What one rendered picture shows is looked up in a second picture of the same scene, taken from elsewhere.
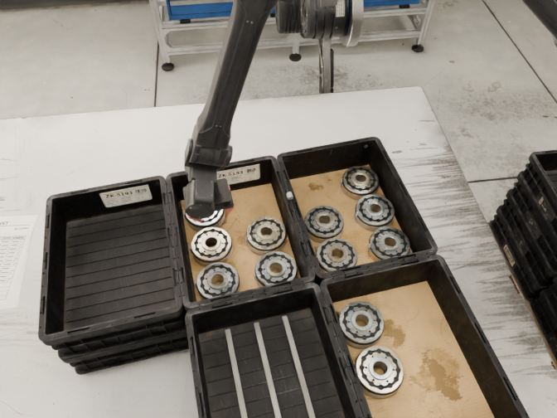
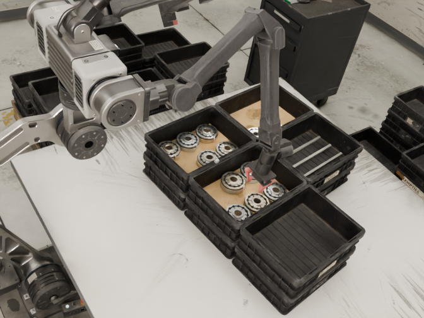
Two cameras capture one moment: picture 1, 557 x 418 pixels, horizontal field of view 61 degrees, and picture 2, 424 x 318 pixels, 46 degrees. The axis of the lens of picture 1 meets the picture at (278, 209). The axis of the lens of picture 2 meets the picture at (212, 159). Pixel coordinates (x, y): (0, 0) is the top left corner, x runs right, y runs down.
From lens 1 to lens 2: 2.05 m
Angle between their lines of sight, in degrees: 73
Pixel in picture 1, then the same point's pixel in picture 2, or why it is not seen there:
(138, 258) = (284, 240)
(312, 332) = not seen: hidden behind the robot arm
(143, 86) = not seen: outside the picture
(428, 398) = not seen: hidden behind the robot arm
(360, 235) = (204, 147)
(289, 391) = (299, 156)
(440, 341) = (242, 115)
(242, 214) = (223, 201)
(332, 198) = (185, 163)
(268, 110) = (80, 250)
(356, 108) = (54, 192)
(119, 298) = (312, 236)
